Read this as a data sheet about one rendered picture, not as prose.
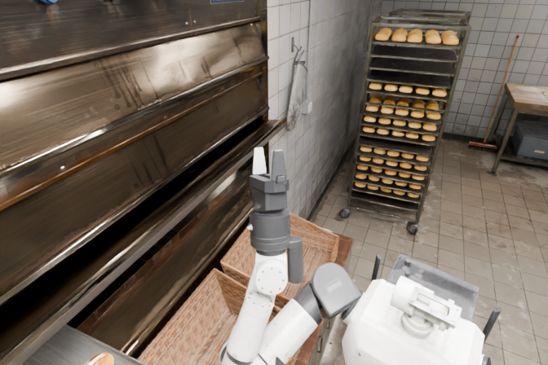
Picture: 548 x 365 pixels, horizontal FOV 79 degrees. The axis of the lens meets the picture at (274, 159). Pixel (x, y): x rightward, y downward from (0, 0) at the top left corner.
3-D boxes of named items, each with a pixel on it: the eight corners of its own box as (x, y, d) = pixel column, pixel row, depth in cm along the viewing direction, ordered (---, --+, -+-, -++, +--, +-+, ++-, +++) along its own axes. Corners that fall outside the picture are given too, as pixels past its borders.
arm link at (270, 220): (276, 172, 78) (277, 222, 80) (236, 175, 75) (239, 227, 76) (301, 178, 67) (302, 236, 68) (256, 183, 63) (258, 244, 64)
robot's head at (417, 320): (395, 296, 76) (403, 269, 72) (443, 320, 71) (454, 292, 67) (386, 318, 72) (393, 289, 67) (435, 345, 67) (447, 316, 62)
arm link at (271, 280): (251, 226, 77) (254, 273, 78) (247, 241, 66) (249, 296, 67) (300, 224, 76) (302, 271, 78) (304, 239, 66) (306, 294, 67)
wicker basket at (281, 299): (221, 299, 175) (217, 261, 162) (266, 233, 220) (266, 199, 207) (309, 334, 158) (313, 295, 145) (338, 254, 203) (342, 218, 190)
